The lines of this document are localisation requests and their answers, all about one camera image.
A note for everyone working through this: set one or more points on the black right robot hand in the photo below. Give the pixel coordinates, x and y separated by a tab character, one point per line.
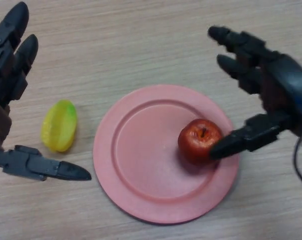
283	82

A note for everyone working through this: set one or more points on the pink round plate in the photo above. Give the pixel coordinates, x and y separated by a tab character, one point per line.
145	170

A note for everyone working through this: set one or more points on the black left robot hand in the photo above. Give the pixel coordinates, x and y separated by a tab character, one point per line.
5	67

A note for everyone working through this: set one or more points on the red apple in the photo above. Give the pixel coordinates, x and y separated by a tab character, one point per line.
193	140

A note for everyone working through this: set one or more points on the yellow green starfruit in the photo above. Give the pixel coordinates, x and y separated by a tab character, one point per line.
59	125

